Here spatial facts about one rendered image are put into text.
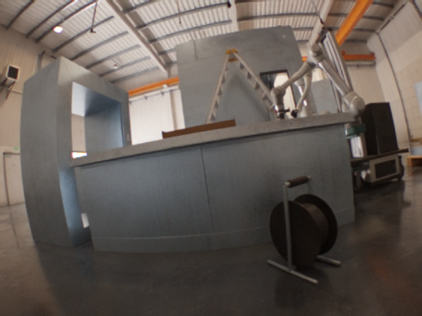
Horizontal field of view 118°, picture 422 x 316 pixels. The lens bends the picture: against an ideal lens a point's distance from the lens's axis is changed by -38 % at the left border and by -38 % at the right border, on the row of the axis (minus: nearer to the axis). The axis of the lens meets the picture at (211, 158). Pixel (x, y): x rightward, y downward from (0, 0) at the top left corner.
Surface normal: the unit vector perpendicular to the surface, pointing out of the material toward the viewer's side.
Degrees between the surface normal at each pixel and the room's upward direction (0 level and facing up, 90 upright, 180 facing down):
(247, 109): 90
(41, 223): 90
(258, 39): 90
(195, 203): 90
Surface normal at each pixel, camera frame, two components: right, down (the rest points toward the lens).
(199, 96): -0.17, -0.01
